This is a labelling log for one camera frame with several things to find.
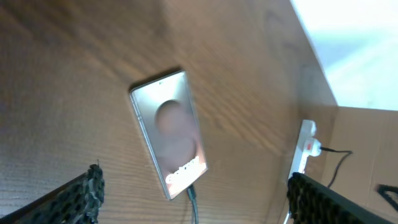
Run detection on black USB charging cable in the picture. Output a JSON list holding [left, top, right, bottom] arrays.
[[185, 184, 200, 224]]

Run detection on cardboard sheet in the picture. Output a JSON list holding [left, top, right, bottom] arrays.
[[322, 107, 397, 223]]

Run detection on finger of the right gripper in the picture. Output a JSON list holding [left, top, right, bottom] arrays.
[[376, 184, 398, 211]]

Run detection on white power strip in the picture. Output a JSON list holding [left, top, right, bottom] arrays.
[[288, 119, 317, 179]]

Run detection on Galaxy smartphone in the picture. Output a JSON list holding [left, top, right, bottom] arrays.
[[129, 70, 208, 200]]

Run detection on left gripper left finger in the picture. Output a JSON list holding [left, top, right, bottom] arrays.
[[1, 164, 105, 224]]

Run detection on white USB charger plug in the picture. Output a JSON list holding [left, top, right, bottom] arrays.
[[303, 138, 322, 157]]

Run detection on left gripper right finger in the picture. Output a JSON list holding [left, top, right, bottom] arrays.
[[287, 172, 392, 224]]

